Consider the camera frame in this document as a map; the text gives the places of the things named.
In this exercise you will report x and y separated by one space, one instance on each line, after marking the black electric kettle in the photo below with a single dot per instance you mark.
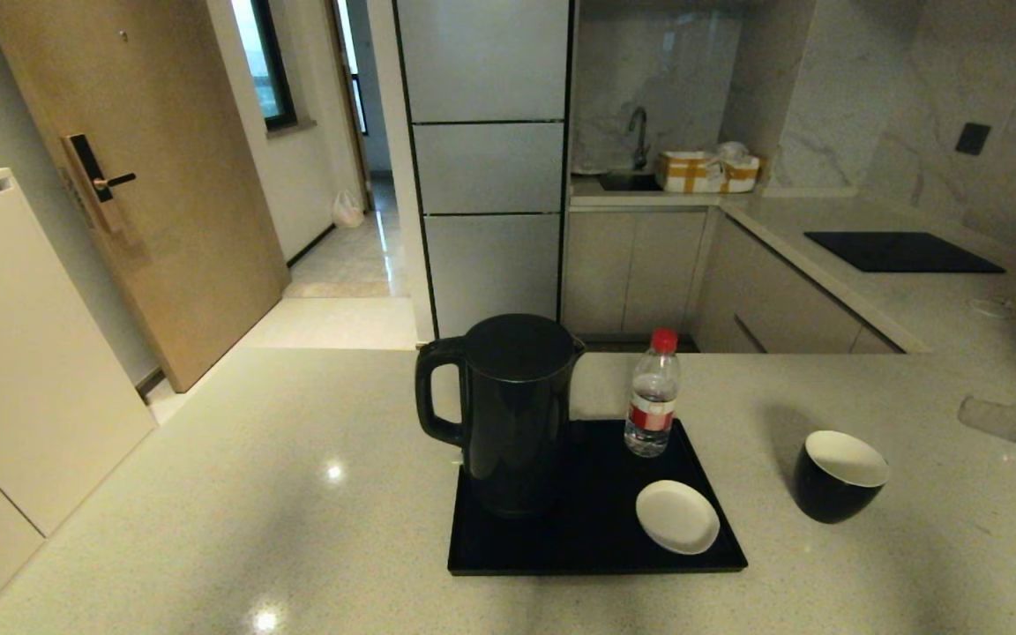
517 414

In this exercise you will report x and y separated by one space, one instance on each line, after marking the clear bottle red cap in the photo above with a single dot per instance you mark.
652 414

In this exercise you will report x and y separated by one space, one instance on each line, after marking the black mug white inside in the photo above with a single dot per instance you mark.
830 494

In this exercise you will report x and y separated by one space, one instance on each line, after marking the beige under-sink cabinets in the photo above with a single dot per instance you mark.
631 265

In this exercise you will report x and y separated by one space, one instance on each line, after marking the tall grey panel cabinet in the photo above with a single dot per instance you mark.
490 168

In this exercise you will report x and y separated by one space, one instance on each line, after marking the kitchen sink basin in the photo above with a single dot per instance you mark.
630 181

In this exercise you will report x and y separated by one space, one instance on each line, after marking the white plastic bag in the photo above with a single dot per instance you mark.
349 210

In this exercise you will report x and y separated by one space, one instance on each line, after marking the dark kitchen faucet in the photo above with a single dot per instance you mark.
640 132

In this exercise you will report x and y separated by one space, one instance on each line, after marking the black rectangular tray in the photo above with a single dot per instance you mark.
578 538

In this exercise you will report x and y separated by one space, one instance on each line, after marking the yellow white box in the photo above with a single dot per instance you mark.
689 172

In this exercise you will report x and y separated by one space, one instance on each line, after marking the white round saucer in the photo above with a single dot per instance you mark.
677 518

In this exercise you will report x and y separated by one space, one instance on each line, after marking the beige counter side cabinets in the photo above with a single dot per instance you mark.
781 300

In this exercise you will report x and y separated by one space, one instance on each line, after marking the small cardboard box white bag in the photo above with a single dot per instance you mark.
742 172

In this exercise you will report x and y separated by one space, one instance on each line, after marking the dark framed window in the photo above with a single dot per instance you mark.
272 62

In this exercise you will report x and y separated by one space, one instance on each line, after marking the light wooden door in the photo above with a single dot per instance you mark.
173 220

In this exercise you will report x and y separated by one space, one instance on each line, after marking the black induction cooktop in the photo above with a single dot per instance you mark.
900 252

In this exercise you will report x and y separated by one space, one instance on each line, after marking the white storage cabinet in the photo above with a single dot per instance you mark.
23 353

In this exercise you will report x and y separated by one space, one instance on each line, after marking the black wall socket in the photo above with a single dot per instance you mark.
974 138

